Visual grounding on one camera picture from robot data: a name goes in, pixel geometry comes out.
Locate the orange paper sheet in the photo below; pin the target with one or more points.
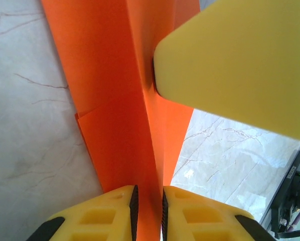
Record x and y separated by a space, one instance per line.
115 100

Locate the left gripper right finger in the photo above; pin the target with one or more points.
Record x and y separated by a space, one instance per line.
205 221

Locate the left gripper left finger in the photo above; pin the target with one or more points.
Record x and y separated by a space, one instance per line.
94 221

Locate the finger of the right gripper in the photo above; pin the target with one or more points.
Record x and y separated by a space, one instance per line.
240 62

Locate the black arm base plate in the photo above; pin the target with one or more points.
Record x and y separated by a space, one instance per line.
289 180

